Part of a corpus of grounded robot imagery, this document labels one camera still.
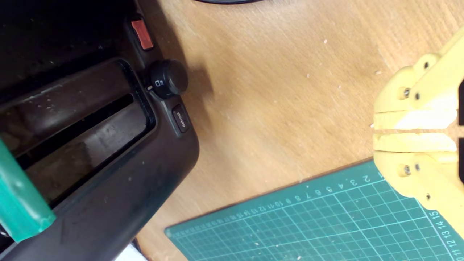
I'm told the green toaster lever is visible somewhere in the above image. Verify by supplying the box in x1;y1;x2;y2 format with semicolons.
0;138;57;243

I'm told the black plate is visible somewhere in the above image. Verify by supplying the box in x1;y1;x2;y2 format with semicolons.
194;0;265;5

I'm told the black two-slot toaster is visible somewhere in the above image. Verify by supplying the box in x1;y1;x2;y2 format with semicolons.
0;0;200;261

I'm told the green cutting mat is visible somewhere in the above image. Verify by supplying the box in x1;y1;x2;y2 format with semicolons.
164;159;464;261

